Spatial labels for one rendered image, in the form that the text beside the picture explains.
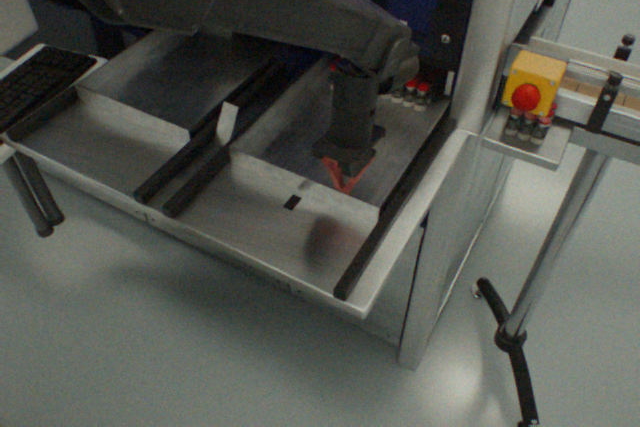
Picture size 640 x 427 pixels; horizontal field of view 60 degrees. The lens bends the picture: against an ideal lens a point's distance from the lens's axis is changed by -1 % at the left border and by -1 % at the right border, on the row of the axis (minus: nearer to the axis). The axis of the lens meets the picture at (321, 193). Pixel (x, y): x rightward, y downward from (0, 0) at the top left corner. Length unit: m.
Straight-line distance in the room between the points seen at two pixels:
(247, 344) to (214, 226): 0.93
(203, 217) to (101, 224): 1.29
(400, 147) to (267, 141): 0.22
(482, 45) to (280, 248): 0.42
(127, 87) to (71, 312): 0.97
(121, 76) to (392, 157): 0.55
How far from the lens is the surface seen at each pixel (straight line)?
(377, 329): 1.59
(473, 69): 0.92
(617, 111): 1.04
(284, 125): 0.97
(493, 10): 0.87
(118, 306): 1.88
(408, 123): 0.98
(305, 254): 0.78
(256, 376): 1.67
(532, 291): 1.45
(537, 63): 0.91
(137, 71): 1.15
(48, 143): 1.04
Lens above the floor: 1.50
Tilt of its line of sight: 47 degrees down
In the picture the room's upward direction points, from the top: straight up
